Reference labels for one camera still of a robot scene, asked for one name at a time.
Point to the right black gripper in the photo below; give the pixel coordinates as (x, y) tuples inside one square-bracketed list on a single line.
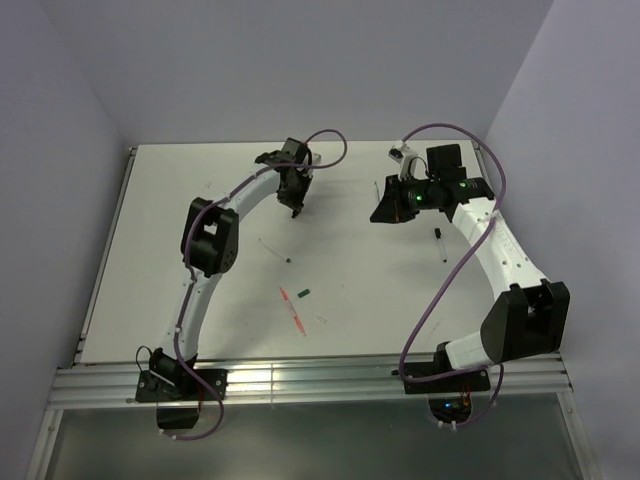
[(391, 208)]

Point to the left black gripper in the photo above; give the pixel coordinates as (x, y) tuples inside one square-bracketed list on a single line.
[(296, 203)]

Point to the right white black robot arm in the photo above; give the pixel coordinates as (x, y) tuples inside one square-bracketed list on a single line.
[(529, 311)]

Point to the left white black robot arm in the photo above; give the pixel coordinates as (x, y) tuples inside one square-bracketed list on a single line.
[(210, 247)]

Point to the red pen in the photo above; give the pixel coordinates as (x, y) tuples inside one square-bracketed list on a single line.
[(292, 311)]

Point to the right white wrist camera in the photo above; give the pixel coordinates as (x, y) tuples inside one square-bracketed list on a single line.
[(407, 159)]

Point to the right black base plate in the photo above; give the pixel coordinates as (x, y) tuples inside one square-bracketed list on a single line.
[(422, 378)]

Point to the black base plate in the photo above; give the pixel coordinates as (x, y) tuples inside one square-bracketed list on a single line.
[(422, 378), (152, 389)]

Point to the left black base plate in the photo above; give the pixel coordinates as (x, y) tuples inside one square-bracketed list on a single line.
[(152, 389)]

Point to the black box under rail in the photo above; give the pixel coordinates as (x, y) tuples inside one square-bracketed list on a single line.
[(176, 418)]

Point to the aluminium rail frame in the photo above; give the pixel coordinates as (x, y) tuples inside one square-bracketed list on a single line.
[(272, 382)]

